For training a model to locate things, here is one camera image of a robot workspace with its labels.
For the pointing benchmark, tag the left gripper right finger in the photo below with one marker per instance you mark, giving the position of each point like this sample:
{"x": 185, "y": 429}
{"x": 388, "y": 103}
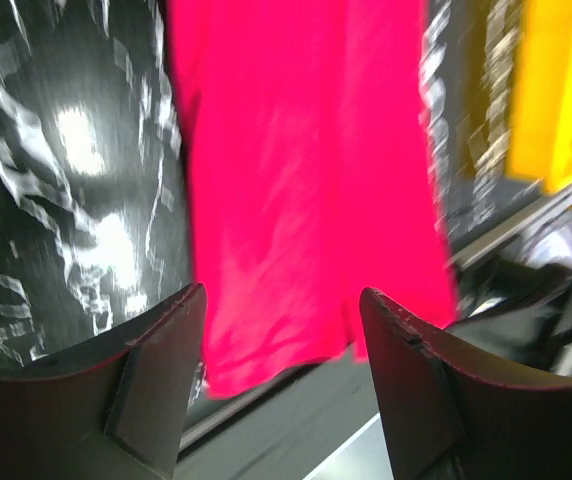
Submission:
{"x": 450, "y": 410}

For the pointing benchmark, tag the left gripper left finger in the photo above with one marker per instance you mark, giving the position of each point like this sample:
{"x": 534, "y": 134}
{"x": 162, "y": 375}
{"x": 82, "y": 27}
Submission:
{"x": 112, "y": 407}

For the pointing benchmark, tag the red polo shirt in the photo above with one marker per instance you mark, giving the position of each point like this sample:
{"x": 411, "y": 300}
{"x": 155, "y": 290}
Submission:
{"x": 309, "y": 177}

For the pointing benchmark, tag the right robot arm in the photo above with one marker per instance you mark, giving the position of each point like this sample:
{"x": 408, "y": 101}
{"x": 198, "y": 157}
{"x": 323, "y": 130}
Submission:
{"x": 519, "y": 302}

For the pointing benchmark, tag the yellow plastic bin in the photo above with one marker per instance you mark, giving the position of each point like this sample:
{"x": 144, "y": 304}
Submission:
{"x": 541, "y": 116}

